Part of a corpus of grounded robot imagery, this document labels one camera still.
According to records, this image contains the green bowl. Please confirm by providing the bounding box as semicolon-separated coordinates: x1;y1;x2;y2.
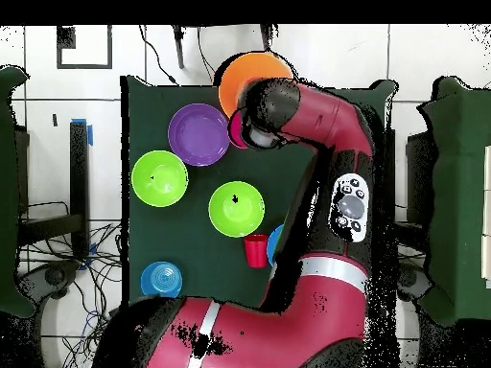
207;180;266;239
130;149;190;209

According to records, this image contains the large yellow-orange bowl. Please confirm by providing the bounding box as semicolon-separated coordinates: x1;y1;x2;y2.
218;52;294;119

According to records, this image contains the purple bowl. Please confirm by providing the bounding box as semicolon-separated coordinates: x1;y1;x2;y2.
167;103;232;168

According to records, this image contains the green cloth side table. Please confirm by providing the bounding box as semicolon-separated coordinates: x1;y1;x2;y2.
415;75;491;327
0;64;37;319

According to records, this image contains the black stand leg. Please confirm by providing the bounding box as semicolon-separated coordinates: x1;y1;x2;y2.
259;24;279;53
171;24;186;70

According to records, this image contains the red cup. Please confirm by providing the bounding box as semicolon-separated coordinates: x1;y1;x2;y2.
244;234;270;269

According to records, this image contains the dark green table cloth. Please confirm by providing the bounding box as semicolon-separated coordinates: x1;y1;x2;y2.
120;74;396;321

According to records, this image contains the tangle of cables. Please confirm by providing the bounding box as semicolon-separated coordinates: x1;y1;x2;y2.
22;200;128;368

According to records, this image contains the black square frame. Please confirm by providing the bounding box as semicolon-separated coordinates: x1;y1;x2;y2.
56;24;113;71

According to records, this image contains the black metal frame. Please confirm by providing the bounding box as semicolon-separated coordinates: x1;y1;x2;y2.
17;120;91;263

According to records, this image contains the small light blue bowl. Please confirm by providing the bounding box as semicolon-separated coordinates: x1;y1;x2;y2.
140;261;184;299

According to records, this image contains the small pink-red bowl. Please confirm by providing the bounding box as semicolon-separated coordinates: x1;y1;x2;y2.
228;107;250;150

